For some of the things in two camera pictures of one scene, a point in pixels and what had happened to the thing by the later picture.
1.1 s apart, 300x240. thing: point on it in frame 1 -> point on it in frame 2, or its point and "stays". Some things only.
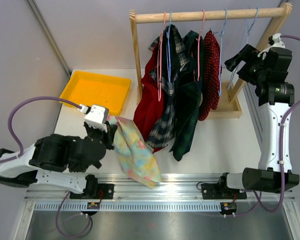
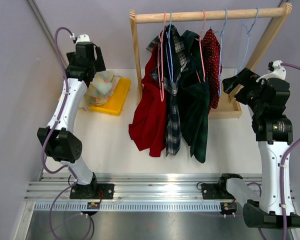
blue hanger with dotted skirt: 220,34 stays
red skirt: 149,110 stays
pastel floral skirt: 136,157 -> 100,90
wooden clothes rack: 228,105 stays
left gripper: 111,129 -> 97,62
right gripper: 249,54 -> 247,78
